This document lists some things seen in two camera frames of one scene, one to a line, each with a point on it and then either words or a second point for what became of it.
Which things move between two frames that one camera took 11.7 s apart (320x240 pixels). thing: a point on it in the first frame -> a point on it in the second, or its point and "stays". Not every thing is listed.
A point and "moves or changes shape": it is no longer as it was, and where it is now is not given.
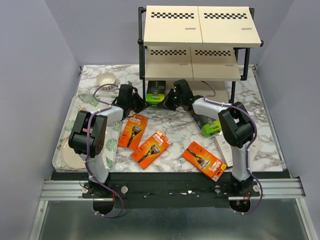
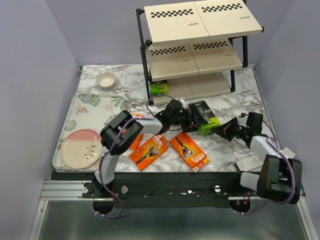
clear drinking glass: (84, 94) stays
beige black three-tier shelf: (207, 46) moves or changes shape
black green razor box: (155, 92) moves or changes shape
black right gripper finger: (160, 105) -> (225, 130)
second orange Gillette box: (150, 149) stays
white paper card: (226, 150) -> (256, 162)
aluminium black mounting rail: (169, 190) stays
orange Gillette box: (205, 160) -> (192, 154)
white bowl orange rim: (106, 78) stays
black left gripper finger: (141, 108) -> (195, 119)
